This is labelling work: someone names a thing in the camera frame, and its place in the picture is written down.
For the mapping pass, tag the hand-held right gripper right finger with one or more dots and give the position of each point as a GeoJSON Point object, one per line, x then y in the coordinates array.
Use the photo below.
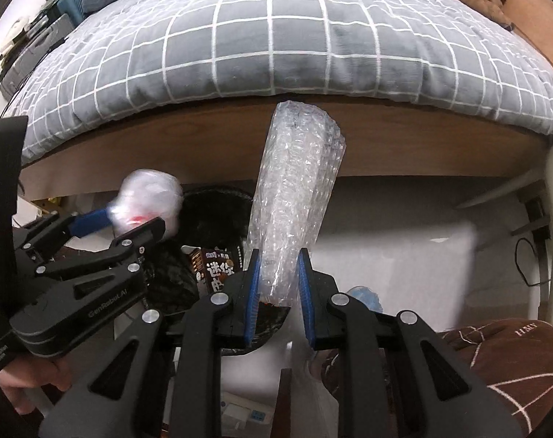
{"type": "Point", "coordinates": [306, 301]}

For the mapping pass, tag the grey suitcase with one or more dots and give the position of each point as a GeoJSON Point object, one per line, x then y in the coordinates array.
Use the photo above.
{"type": "Point", "coordinates": [39, 50]}

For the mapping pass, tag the grey checked bed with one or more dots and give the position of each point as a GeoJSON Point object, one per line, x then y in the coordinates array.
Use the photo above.
{"type": "Point", "coordinates": [258, 32]}

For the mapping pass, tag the person's left hand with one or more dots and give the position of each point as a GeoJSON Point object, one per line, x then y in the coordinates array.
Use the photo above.
{"type": "Point", "coordinates": [25, 383]}

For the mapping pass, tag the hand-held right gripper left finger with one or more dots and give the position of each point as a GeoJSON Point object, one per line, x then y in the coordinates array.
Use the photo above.
{"type": "Point", "coordinates": [253, 301]}

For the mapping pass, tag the blue slipper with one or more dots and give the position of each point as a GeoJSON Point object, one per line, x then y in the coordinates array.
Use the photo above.
{"type": "Point", "coordinates": [365, 296]}

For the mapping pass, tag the black trash bin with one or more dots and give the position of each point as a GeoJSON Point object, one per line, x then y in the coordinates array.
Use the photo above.
{"type": "Point", "coordinates": [212, 219]}

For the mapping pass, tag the dark clutter pile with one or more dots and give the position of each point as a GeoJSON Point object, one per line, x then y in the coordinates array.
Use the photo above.
{"type": "Point", "coordinates": [30, 23]}

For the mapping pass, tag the wooden headboard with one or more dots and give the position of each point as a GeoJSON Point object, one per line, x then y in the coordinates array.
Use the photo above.
{"type": "Point", "coordinates": [541, 18]}

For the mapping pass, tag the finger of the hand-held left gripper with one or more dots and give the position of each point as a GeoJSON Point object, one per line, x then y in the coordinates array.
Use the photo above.
{"type": "Point", "coordinates": [91, 223]}
{"type": "Point", "coordinates": [103, 283]}

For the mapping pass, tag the clear plastic bag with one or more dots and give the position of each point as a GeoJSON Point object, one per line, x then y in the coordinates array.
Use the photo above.
{"type": "Point", "coordinates": [294, 191]}
{"type": "Point", "coordinates": [148, 196]}

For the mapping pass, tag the small white box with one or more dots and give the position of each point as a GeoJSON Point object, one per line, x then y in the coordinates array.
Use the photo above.
{"type": "Point", "coordinates": [240, 415]}

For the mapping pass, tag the wooden bed frame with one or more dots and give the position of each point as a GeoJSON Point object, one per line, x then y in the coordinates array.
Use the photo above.
{"type": "Point", "coordinates": [189, 146]}

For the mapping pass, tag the brown snack box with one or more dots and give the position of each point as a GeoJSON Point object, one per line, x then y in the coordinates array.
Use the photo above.
{"type": "Point", "coordinates": [212, 273]}

